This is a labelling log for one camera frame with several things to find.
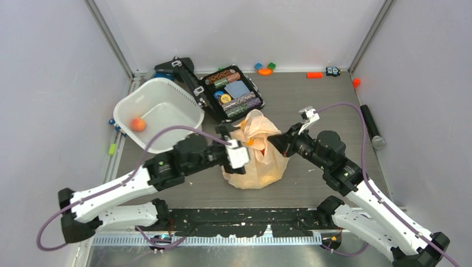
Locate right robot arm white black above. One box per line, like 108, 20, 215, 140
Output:
268, 123, 450, 266

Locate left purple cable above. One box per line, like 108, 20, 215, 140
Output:
36, 125, 233, 253

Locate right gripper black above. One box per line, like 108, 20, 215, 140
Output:
267, 122, 329, 171

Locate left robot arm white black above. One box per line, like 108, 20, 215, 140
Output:
58, 124, 250, 244

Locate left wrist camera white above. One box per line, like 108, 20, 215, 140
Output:
225, 139, 250, 169

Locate green toy cube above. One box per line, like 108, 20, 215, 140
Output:
267, 62, 276, 71

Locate translucent plastic bag banana print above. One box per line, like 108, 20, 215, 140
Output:
223, 110, 289, 189

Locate orange fake peach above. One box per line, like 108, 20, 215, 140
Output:
129, 117, 146, 132

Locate orange corner piece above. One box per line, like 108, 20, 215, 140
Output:
352, 78, 361, 89

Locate white plastic basin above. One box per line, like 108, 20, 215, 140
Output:
113, 78, 204, 150

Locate orange block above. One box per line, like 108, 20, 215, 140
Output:
306, 72, 323, 79

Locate black poker chip case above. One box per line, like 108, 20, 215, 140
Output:
154, 56, 265, 123

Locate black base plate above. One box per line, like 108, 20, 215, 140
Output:
134, 207, 355, 239

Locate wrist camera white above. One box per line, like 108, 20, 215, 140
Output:
298, 106, 320, 135
225, 139, 250, 169

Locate black microphone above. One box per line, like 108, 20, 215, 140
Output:
360, 105, 386, 150

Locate small toy car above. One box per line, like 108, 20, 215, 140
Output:
325, 66, 341, 77

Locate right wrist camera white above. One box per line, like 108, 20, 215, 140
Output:
298, 106, 320, 135

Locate green clip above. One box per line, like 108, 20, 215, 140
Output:
108, 144, 116, 156

